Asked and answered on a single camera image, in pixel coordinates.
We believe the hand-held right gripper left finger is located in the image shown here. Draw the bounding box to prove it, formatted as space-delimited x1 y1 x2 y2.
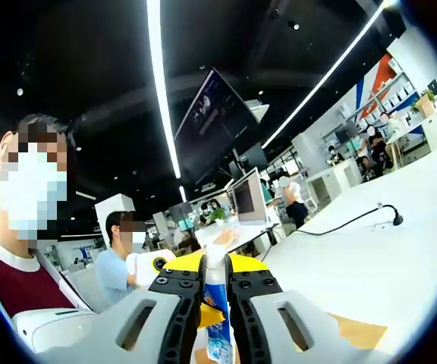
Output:
36 254 206 364

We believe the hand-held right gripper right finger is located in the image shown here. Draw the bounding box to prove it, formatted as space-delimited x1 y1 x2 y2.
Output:
224 253 390 364

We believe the white blue toothpaste tube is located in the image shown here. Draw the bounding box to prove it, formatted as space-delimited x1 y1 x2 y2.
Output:
198 263 242 364

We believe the small wooden board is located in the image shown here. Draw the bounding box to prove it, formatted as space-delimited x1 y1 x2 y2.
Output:
193 312 388 364

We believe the white toothpaste cap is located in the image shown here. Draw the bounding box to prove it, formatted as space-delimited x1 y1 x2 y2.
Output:
205 243 228 267

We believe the small green desk plant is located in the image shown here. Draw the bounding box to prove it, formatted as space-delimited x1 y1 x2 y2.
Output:
207 207 227 225

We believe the silver laptop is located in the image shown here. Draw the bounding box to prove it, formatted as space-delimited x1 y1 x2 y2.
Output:
218 166 281 246

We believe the small black monitor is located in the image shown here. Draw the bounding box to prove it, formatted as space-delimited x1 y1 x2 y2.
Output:
237 142 269 171

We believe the large dark hanging screen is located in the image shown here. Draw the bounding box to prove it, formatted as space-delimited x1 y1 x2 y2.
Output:
172 67 261 183

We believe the long ceiling light strip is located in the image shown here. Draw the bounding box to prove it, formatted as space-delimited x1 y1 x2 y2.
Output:
146 0 184 179
262 0 398 149

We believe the shelf with white boxes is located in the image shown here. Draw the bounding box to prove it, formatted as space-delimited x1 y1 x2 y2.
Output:
338 70 420 133

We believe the cardboard box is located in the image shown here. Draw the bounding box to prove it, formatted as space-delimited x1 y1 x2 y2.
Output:
417 93 437 117

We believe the black cable with plug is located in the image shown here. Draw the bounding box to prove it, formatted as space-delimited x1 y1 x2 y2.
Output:
296 203 404 237

